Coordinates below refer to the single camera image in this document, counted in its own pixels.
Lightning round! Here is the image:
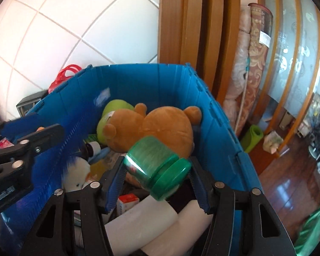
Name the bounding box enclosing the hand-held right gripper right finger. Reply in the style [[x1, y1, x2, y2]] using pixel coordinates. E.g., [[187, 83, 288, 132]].
[[189, 156, 296, 256]]

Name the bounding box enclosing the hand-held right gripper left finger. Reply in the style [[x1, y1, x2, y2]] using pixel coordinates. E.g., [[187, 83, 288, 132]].
[[21, 156, 126, 256]]

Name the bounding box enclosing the white paper roll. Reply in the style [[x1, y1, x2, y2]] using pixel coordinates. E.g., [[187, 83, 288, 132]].
[[144, 201, 214, 256], [104, 199, 178, 256]]

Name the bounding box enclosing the green plastic jar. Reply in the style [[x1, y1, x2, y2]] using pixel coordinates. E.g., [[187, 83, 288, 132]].
[[123, 135, 192, 200]]

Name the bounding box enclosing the brown teddy bear plush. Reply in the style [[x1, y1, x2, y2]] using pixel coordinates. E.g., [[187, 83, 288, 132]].
[[103, 103, 202, 160]]

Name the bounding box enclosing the blue plastic crate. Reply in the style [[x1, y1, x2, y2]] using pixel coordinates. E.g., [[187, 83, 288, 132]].
[[0, 63, 264, 256]]

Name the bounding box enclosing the small red white box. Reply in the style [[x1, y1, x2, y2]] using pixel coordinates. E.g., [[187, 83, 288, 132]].
[[117, 194, 139, 215]]

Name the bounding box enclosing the black gift box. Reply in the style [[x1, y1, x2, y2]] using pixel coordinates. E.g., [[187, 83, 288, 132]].
[[16, 90, 48, 116]]

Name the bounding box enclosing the white plush toy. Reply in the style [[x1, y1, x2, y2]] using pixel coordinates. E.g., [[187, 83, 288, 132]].
[[63, 157, 91, 191]]

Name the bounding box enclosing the white bottle black cap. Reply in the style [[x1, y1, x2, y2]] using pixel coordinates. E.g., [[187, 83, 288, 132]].
[[81, 141, 102, 160]]

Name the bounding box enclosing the red bear-embossed carry case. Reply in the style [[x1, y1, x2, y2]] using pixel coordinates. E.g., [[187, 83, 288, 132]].
[[48, 64, 83, 94]]

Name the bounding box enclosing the green rolled yoga mat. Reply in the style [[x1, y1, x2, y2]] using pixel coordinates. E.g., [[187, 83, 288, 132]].
[[240, 125, 264, 154]]

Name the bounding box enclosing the green plush toy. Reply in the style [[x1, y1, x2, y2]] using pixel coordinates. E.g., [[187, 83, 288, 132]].
[[96, 99, 135, 143]]

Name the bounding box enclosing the white tissue pack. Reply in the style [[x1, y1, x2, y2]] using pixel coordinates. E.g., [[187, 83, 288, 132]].
[[263, 131, 283, 154]]

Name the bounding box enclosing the shiny green bag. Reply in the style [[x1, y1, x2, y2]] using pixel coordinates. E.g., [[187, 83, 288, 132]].
[[293, 199, 320, 256]]

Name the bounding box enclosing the pink rolled carpet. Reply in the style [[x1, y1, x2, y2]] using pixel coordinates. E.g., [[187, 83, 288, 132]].
[[224, 7, 250, 118]]

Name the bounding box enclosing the patterned rolled carpet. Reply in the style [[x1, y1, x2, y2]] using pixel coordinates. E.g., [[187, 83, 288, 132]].
[[235, 3, 273, 139]]

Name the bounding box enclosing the wooden glass partition screen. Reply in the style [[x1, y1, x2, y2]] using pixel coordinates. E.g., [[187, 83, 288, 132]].
[[256, 0, 320, 152]]

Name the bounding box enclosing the wooden door pillar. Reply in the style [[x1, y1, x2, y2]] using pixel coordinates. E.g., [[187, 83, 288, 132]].
[[158, 0, 242, 99]]

